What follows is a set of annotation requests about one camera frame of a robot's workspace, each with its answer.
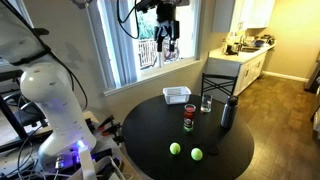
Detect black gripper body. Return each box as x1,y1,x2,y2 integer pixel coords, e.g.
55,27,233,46
154,0,179,42

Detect grey window curtain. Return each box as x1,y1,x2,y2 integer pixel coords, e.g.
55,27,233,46
88,0,138,89

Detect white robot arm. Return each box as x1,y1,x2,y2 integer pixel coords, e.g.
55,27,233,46
0,0,97,169

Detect green tennis ball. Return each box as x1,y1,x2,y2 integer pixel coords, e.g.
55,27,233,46
169,142,181,155
191,148,203,161

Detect orange black clamps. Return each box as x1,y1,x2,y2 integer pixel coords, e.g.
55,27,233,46
97,115,125,144

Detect white plastic container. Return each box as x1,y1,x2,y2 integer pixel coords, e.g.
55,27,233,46
163,86,191,105

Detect white kitchen counter cabinet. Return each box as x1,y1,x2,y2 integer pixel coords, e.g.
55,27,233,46
206,45,273,95

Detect round black table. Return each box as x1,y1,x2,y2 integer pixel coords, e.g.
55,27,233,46
122,96,254,180

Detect clear tennis ball canister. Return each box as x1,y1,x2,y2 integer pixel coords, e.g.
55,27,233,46
183,104,196,131

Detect clear drinking glass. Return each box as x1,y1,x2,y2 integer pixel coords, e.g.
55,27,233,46
201,94,212,113

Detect white upper kitchen cabinet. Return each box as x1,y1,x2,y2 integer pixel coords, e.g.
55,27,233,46
212,0,275,32

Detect black metal chair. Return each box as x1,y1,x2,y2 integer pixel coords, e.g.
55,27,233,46
201,73,238,96

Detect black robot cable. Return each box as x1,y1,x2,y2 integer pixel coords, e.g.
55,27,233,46
116,0,141,40

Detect dark metal water bottle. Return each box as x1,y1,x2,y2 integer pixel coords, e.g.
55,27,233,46
221,96,238,129

